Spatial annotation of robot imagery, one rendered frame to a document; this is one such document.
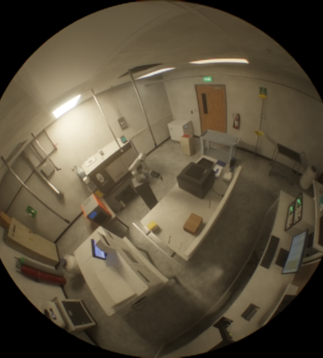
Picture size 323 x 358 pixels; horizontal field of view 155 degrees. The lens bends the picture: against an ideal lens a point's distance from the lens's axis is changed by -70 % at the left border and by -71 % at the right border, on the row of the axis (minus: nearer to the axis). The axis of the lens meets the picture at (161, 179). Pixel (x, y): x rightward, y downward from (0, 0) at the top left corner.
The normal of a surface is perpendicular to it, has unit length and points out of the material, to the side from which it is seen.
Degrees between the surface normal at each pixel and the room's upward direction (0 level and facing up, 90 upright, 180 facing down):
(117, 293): 40
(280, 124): 90
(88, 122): 90
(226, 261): 0
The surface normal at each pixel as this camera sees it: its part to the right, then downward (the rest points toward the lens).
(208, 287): -0.26, -0.66
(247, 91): -0.66, 0.65
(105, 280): 0.24, -0.93
